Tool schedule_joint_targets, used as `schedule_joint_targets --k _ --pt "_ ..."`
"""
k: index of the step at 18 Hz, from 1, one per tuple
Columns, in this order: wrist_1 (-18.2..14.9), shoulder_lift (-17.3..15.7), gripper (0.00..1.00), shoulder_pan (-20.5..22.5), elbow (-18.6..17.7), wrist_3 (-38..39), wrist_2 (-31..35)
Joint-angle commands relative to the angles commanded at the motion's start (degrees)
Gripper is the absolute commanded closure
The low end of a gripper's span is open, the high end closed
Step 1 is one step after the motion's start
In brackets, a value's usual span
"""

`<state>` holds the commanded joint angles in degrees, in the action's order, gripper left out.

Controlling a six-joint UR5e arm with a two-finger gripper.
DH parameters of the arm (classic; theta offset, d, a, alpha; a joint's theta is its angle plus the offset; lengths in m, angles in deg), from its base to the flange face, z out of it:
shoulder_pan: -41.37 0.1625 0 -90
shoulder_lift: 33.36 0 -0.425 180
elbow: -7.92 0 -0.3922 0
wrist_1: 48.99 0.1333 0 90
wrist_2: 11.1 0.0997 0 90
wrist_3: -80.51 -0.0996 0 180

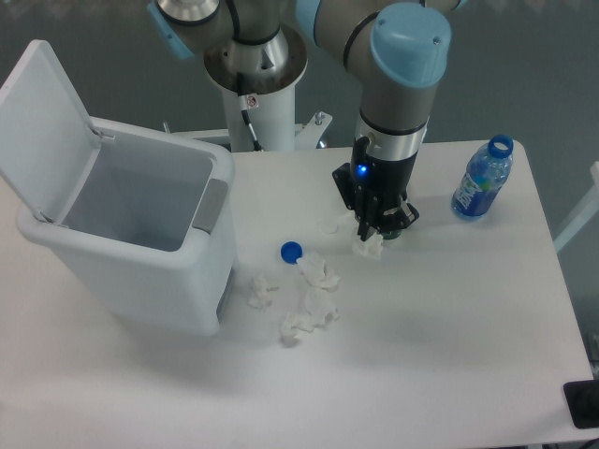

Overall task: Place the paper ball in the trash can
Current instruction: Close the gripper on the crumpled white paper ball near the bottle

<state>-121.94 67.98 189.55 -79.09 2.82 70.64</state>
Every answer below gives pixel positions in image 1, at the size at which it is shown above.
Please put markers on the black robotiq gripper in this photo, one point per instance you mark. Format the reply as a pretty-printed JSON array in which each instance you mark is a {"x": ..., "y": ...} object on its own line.
[{"x": 376, "y": 190}]

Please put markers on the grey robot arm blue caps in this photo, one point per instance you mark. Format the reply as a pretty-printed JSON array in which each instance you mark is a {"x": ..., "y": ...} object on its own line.
[{"x": 255, "y": 53}]

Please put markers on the small white paper ball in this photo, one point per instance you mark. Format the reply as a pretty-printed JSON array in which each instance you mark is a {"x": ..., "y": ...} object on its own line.
[{"x": 260, "y": 296}]

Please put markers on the white trash bin with lid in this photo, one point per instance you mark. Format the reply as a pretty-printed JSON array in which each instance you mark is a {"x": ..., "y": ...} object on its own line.
[{"x": 141, "y": 217}]

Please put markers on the blue bottle cap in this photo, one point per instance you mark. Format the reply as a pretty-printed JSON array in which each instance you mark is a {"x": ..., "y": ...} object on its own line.
[{"x": 290, "y": 252}]

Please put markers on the blue plastic bottle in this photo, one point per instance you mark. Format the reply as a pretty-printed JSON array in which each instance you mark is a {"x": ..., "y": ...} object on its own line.
[{"x": 486, "y": 173}]

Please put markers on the black device at edge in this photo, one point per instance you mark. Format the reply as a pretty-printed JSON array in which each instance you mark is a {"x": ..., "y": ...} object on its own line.
[{"x": 582, "y": 401}]

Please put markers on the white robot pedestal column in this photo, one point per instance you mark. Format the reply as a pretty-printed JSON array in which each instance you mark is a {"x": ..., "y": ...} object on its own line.
[{"x": 271, "y": 115}]

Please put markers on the white frame at right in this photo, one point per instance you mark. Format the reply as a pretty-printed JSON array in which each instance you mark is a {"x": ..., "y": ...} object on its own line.
[{"x": 584, "y": 210}]

